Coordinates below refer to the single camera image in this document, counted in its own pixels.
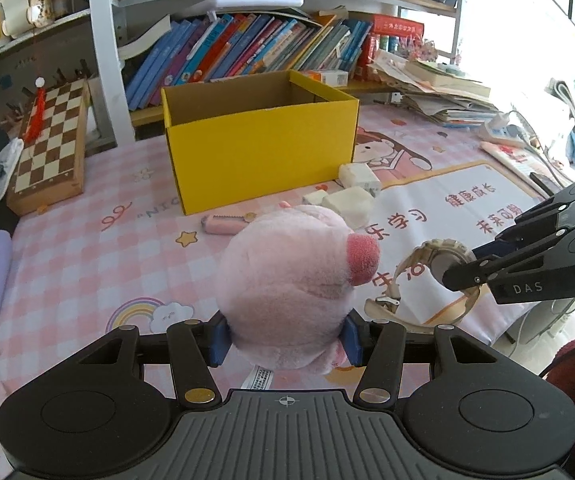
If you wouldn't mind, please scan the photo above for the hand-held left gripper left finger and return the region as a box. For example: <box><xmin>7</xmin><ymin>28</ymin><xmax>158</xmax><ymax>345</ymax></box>
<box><xmin>75</xmin><ymin>310</ymin><xmax>231</xmax><ymax>410</ymax></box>

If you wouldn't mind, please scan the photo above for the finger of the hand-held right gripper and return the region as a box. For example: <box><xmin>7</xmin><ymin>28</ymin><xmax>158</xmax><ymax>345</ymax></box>
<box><xmin>441</xmin><ymin>227</ymin><xmax>568</xmax><ymax>292</ymax></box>
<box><xmin>471</xmin><ymin>195</ymin><xmax>568</xmax><ymax>261</ymax></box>

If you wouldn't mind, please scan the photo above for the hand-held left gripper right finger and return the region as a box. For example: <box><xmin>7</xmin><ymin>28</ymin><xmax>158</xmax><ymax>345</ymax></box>
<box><xmin>340</xmin><ymin>312</ymin><xmax>498</xmax><ymax>407</ymax></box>

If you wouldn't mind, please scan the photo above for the cream wristwatch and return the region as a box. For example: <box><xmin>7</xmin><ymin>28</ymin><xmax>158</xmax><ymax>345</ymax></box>
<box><xmin>365</xmin><ymin>239</ymin><xmax>485</xmax><ymax>333</ymax></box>

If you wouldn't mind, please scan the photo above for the pink plush toy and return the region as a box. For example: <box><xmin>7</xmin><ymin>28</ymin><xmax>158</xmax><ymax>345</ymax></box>
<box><xmin>218</xmin><ymin>203</ymin><xmax>383</xmax><ymax>392</ymax></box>

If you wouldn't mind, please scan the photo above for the white foam block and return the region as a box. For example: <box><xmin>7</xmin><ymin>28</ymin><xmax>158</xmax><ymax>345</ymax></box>
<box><xmin>321</xmin><ymin>186</ymin><xmax>374</xmax><ymax>228</ymax></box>

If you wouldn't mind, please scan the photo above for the white charger plug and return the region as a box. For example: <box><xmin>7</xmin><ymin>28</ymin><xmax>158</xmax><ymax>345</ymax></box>
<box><xmin>338</xmin><ymin>162</ymin><xmax>382</xmax><ymax>197</ymax></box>

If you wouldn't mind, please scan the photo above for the yellow cardboard box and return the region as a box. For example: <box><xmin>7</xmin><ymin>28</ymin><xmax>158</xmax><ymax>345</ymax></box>
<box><xmin>160</xmin><ymin>70</ymin><xmax>361</xmax><ymax>217</ymax></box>

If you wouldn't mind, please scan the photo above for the pink printed desktop cover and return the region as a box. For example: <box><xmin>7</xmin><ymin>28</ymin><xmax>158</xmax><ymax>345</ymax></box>
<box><xmin>0</xmin><ymin>104</ymin><xmax>575</xmax><ymax>397</ymax></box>

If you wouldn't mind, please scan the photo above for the pink booklet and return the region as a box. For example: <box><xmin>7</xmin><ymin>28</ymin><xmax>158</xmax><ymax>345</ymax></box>
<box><xmin>481</xmin><ymin>141</ymin><xmax>561</xmax><ymax>196</ymax></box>

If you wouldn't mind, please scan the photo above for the white power strip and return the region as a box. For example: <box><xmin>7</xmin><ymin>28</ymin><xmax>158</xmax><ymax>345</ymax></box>
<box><xmin>477</xmin><ymin>112</ymin><xmax>535</xmax><ymax>148</ymax></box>

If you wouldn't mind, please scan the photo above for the stack of papers and books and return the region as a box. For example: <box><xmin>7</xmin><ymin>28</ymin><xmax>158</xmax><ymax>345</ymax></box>
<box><xmin>367</xmin><ymin>50</ymin><xmax>501</xmax><ymax>128</ymax></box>

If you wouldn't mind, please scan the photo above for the orange white small box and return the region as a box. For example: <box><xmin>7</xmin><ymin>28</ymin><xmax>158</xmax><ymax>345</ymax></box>
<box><xmin>302</xmin><ymin>69</ymin><xmax>349</xmax><ymax>87</ymax></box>

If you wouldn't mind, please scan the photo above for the red boxed book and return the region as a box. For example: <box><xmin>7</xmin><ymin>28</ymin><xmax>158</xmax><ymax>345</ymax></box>
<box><xmin>355</xmin><ymin>14</ymin><xmax>425</xmax><ymax>81</ymax></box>

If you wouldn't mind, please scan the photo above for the wooden chessboard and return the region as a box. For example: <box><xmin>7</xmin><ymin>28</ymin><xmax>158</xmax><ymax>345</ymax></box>
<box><xmin>6</xmin><ymin>79</ymin><xmax>91</xmax><ymax>217</ymax></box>

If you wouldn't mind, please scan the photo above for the red tassel ornament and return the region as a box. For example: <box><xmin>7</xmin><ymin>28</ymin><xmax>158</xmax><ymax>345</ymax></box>
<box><xmin>22</xmin><ymin>76</ymin><xmax>47</xmax><ymax>145</ymax></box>

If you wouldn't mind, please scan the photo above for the row of books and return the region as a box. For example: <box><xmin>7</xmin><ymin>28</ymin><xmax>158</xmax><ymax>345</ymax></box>
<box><xmin>125</xmin><ymin>12</ymin><xmax>373</xmax><ymax>111</ymax></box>

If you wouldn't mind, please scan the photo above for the white bookshelf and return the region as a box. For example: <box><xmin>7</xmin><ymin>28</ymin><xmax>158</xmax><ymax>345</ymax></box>
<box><xmin>0</xmin><ymin>0</ymin><xmax>468</xmax><ymax>151</ymax></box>

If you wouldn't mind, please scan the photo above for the white desk lamp head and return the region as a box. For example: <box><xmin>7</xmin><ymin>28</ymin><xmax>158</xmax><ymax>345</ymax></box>
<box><xmin>188</xmin><ymin>0</ymin><xmax>304</xmax><ymax>15</ymax></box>

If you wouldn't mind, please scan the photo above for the white cable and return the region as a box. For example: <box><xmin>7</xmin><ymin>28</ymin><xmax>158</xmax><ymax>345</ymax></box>
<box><xmin>510</xmin><ymin>110</ymin><xmax>573</xmax><ymax>186</ymax></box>

